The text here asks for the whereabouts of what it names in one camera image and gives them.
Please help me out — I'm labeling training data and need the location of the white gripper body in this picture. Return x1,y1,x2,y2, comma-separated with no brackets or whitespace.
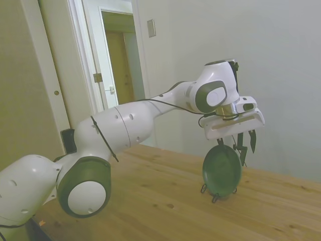
202,109,266,141

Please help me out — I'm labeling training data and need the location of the green plate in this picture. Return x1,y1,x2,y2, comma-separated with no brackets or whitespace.
202,144,243,199

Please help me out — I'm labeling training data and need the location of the brown wooden door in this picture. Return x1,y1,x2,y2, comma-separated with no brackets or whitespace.
105,29,135,106

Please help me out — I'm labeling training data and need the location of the black box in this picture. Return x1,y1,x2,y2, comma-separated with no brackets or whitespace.
61,128,77,154

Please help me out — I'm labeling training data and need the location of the beige door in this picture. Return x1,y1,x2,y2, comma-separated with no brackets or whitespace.
39,0,97,131

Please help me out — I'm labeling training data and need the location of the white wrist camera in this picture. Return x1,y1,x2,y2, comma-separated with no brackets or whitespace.
235,96,258,114

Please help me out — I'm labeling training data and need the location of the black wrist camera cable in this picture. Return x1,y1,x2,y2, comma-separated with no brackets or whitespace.
137,82,245,129

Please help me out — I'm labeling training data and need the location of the black wire plate stand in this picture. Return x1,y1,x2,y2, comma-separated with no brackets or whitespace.
200,182,238,204

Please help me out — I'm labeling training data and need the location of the white door frame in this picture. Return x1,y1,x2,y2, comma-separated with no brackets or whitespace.
81,0,151,113

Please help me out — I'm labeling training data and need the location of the grey wall switch plate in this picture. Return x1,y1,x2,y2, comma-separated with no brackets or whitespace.
146,19,156,39

